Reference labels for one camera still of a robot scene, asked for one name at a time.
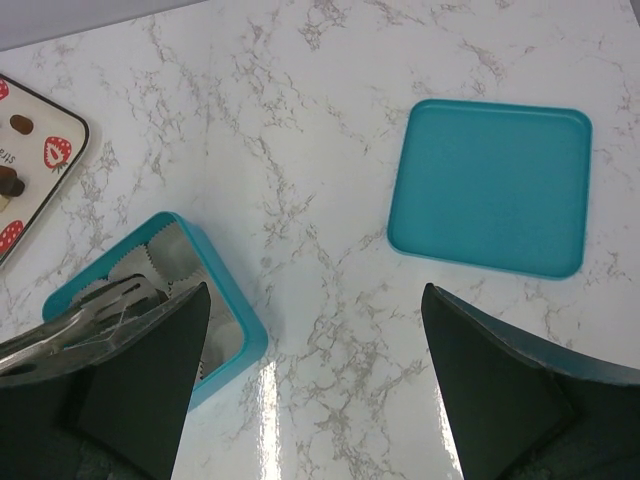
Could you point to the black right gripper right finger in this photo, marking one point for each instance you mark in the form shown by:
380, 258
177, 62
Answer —
522, 407

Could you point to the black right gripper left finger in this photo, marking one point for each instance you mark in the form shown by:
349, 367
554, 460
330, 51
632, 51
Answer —
112, 407

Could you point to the metal tongs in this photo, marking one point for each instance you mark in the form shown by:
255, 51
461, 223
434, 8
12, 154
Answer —
108, 306

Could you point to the teal chocolate box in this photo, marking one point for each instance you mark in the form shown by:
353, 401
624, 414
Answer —
176, 255

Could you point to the teal box lid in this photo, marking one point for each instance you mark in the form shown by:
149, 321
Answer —
494, 185

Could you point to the strawberry print tray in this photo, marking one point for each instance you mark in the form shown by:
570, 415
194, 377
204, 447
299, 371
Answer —
41, 142

